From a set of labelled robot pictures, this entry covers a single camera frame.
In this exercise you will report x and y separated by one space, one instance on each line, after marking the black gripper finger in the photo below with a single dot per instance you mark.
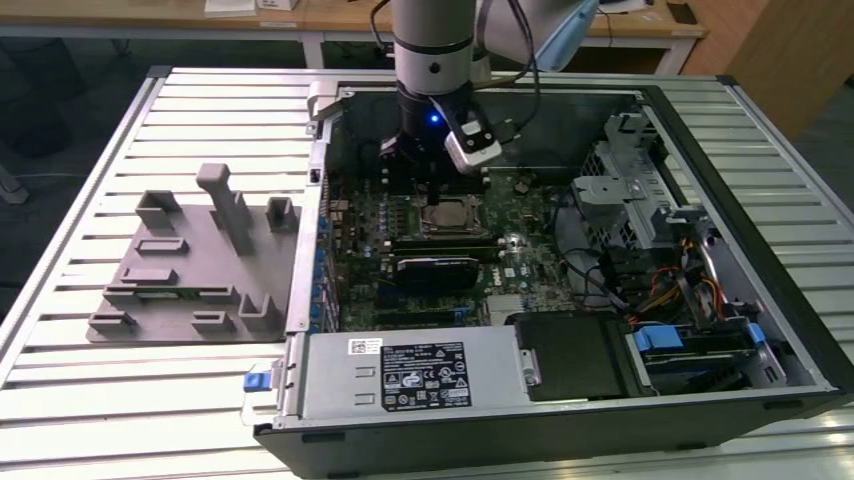
438 160
401 152

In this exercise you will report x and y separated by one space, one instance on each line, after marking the silver CPU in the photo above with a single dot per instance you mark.
454 215

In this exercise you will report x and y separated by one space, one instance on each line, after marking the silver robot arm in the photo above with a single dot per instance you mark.
434 50

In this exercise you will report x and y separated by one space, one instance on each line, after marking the CPU socket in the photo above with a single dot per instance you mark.
450 234

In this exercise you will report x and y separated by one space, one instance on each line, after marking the silver coin battery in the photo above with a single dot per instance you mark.
524 185

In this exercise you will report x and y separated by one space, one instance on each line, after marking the black graphics card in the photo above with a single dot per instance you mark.
434 275

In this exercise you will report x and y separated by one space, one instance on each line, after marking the metal drive cage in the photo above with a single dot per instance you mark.
601 192

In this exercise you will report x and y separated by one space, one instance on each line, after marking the green motherboard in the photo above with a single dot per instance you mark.
541 295

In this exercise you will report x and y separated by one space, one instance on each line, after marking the silver chipset heatsink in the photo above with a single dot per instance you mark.
508 307

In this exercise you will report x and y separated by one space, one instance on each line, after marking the small white box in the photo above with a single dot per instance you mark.
277 4

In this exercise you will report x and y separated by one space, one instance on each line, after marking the grey parts rack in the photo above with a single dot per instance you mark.
201 260

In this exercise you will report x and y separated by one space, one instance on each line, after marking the wooden desk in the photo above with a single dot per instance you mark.
201 24

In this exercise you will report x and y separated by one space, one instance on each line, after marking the black plastic shroud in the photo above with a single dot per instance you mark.
574 360

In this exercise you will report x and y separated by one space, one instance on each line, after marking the small black device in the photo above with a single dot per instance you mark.
682 13

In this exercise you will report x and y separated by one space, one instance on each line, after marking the green RAM stick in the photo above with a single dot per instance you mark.
167 296

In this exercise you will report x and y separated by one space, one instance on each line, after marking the grey power supply unit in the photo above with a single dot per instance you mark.
334 380

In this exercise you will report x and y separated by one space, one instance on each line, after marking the hard disk in blue carrier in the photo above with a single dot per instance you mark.
657 340

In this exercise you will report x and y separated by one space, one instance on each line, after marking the blue case latch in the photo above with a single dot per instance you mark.
257 382

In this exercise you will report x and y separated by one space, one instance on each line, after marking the wooden cabinet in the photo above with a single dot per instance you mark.
788 60

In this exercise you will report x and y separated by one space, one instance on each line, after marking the black PC case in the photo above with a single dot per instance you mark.
468 450

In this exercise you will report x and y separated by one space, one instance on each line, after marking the grey metal leg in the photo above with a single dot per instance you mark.
13 189

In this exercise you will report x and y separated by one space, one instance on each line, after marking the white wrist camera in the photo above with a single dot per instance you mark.
477 150

